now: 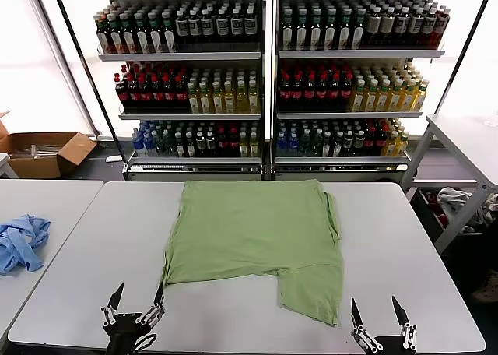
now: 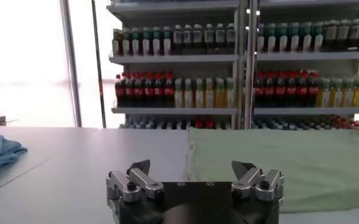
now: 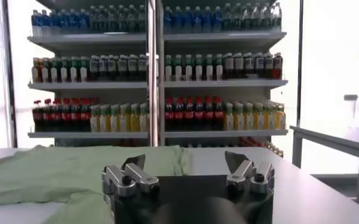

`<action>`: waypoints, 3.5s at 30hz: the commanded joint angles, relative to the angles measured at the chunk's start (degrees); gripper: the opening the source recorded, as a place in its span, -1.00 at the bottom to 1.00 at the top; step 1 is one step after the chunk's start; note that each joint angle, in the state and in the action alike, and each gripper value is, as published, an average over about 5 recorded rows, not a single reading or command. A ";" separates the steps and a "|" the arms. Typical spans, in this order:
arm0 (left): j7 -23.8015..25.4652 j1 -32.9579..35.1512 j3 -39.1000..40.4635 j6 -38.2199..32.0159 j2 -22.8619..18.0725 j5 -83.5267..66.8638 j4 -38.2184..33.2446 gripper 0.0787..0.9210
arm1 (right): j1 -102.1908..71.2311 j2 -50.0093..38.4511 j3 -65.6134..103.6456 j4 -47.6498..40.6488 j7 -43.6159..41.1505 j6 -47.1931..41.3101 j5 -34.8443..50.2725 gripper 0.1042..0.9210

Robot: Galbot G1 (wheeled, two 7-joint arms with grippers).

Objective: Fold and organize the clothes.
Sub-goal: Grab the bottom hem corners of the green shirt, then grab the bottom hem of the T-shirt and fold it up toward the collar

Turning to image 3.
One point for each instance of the dark bottle white square label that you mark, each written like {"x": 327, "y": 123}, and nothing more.
{"x": 132, "y": 68}
{"x": 112, "y": 68}
{"x": 142, "y": 68}
{"x": 248, "y": 67}
{"x": 94, "y": 68}
{"x": 103, "y": 68}
{"x": 122, "y": 68}
{"x": 259, "y": 67}
{"x": 268, "y": 67}

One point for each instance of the green polo shirt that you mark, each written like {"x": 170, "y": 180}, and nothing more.
{"x": 45, "y": 173}

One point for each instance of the grey drinks shelving unit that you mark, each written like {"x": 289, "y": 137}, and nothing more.
{"x": 87, "y": 39}
{"x": 225, "y": 38}

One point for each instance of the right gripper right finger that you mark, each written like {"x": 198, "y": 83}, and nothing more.
{"x": 243, "y": 175}

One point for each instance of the orange cap white label bottle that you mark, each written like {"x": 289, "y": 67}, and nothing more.
{"x": 35, "y": 71}

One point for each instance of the dark bottle beige label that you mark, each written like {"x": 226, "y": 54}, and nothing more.
{"x": 228, "y": 67}
{"x": 238, "y": 67}

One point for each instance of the black slanted pole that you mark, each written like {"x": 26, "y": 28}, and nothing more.
{"x": 300, "y": 61}

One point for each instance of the grey window frame post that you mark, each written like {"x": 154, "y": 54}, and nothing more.
{"x": 9, "y": 76}

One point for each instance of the grey metal frame table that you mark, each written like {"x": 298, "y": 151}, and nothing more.
{"x": 334, "y": 137}

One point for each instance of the clear plastic container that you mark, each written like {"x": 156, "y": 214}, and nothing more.
{"x": 350, "y": 106}

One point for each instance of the green cap white label bottle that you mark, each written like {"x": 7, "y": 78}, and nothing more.
{"x": 45, "y": 71}
{"x": 218, "y": 70}
{"x": 178, "y": 70}
{"x": 83, "y": 71}
{"x": 54, "y": 71}
{"x": 168, "y": 70}
{"x": 199, "y": 70}
{"x": 188, "y": 70}
{"x": 209, "y": 70}
{"x": 73, "y": 71}
{"x": 64, "y": 71}

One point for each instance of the red drink bottle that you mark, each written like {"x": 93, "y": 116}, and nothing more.
{"x": 277, "y": 67}

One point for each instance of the yellow drink bottle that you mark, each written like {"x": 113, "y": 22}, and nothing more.
{"x": 134, "y": 120}
{"x": 105, "y": 120}
{"x": 125, "y": 120}
{"x": 95, "y": 120}
{"x": 115, "y": 120}
{"x": 268, "y": 118}
{"x": 228, "y": 118}
{"x": 238, "y": 118}
{"x": 248, "y": 118}
{"x": 144, "y": 120}
{"x": 279, "y": 118}
{"x": 258, "y": 118}

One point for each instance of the red cap cola bottle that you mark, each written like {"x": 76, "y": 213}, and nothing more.
{"x": 209, "y": 115}
{"x": 76, "y": 117}
{"x": 47, "y": 117}
{"x": 37, "y": 117}
{"x": 189, "y": 115}
{"x": 199, "y": 115}
{"x": 218, "y": 115}
{"x": 57, "y": 117}
{"x": 66, "y": 117}
{"x": 169, "y": 115}
{"x": 85, "y": 117}
{"x": 179, "y": 115}

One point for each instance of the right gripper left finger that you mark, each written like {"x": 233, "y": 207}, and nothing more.
{"x": 118, "y": 179}

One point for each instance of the blue label water bottle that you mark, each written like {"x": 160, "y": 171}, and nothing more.
{"x": 188, "y": 20}
{"x": 197, "y": 20}
{"x": 45, "y": 22}
{"x": 178, "y": 20}
{"x": 73, "y": 21}
{"x": 168, "y": 20}
{"x": 83, "y": 21}
{"x": 64, "y": 21}
{"x": 207, "y": 20}
{"x": 36, "y": 22}
{"x": 217, "y": 20}
{"x": 55, "y": 22}

